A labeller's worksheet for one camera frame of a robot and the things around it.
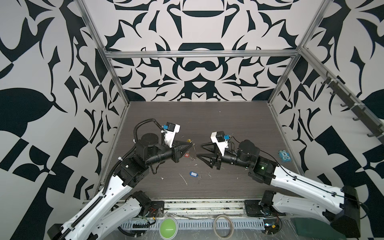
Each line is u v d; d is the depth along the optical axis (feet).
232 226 2.28
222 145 1.80
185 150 2.02
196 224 2.34
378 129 1.63
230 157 1.85
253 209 2.43
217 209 2.49
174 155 1.80
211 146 2.13
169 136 1.85
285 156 2.99
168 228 2.23
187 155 1.98
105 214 1.41
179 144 1.91
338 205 1.34
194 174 2.80
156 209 2.41
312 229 2.28
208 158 1.88
